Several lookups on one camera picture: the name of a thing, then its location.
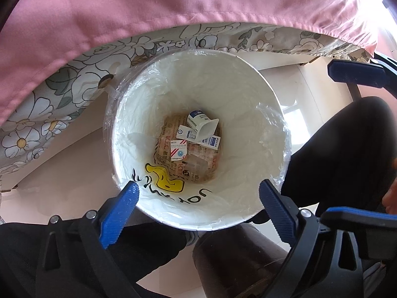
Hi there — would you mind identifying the brown printed paper bag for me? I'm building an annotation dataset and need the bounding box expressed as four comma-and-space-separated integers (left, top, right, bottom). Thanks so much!
152, 115, 224, 184

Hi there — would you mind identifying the floral bed sheet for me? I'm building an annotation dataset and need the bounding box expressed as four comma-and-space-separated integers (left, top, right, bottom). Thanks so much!
0, 22, 376, 187

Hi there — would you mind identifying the brown stool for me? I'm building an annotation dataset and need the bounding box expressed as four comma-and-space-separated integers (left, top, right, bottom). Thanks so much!
192, 223, 297, 298

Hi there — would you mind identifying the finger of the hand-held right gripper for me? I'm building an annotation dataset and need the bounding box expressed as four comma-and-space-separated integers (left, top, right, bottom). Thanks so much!
328, 52, 397, 90
319, 207, 397, 260

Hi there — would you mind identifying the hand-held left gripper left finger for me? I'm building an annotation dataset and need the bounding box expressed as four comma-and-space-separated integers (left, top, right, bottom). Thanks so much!
35, 181, 140, 298

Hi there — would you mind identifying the white yogurt cup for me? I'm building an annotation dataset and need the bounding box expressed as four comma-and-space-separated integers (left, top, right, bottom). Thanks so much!
187, 109, 220, 142

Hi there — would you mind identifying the person's right hand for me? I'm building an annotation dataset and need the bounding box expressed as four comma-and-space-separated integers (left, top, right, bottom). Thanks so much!
382, 180, 397, 215

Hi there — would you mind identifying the white blue milk carton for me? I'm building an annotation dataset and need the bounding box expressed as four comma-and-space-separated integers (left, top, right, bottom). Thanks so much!
175, 124, 221, 147

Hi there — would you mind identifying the pink floral blanket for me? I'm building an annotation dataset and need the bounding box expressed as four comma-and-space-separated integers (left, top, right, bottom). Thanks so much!
0, 0, 385, 128

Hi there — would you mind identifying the grey shoe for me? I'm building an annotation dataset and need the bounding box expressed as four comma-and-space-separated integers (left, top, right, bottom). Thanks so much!
183, 230, 199, 249

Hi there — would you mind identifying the person's left leg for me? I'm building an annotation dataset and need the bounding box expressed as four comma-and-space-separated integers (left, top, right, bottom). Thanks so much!
0, 220, 199, 298

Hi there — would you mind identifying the white lined trash bin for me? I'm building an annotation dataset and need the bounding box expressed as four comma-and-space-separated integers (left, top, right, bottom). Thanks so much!
104, 48, 292, 231

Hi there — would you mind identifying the small white printed box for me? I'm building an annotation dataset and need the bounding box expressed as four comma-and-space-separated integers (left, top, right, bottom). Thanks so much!
170, 143, 188, 161

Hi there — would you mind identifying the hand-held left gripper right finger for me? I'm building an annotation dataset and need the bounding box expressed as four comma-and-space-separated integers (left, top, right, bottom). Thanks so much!
259, 178, 365, 298

